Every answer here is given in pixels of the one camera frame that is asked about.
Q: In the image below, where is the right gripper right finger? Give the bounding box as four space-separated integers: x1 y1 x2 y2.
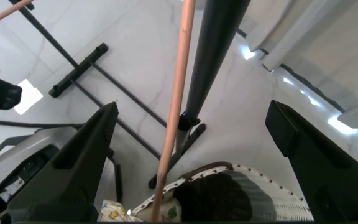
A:
265 99 358 222

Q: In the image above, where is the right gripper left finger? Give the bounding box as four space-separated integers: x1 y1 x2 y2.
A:
6 101 119 222

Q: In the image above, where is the pink clothes hanger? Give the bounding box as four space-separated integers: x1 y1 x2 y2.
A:
150 0 198 222
0 0 34 32

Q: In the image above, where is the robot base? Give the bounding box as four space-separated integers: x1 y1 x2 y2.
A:
0 126 124 223

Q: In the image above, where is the white laundry basket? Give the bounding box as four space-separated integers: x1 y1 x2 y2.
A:
129 161 315 222

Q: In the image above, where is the black clothes rack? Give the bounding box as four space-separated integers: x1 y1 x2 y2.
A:
7 0 252 190

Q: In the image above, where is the cream printed garment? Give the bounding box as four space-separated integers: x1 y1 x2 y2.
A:
99 196 183 222

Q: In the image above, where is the white curtain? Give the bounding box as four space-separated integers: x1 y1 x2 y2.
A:
237 0 358 150

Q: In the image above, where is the black cable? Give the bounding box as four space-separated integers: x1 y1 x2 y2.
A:
0 119 85 131

